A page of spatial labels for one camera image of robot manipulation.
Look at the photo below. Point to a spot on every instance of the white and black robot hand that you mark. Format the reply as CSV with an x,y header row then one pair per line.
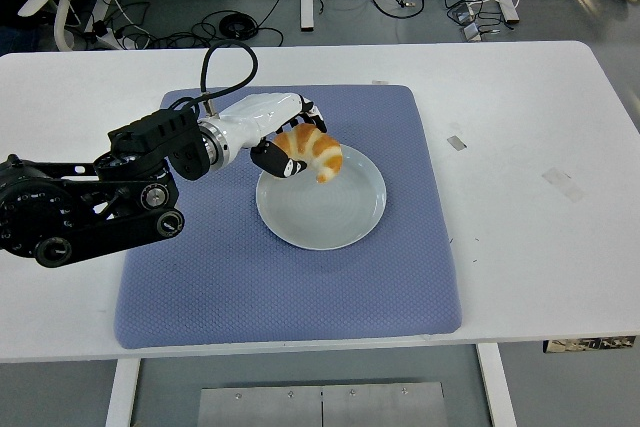
x,y
255,112

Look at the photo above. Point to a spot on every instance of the golden croissant bread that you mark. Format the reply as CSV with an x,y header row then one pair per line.
x,y
320,147

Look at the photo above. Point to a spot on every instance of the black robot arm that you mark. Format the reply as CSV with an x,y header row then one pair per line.
x,y
150,137

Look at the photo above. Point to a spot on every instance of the light grey round plate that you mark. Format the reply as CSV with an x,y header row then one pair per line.
x,y
325,217

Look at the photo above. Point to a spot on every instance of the white power strip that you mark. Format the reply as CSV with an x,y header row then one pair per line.
x,y
107,40

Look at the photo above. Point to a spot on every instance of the blue quilted mat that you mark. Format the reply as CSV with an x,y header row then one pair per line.
x,y
250,292

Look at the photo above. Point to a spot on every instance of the small grey tape piece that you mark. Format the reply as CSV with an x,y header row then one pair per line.
x,y
456,143

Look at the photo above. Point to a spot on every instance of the grey power adapter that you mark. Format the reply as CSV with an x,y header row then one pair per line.
x,y
471,33

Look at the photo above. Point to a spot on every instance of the white table leg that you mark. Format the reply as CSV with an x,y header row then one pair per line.
x,y
122,392
497,387

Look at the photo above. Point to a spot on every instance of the clear tape strip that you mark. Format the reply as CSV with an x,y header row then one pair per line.
x,y
565,184

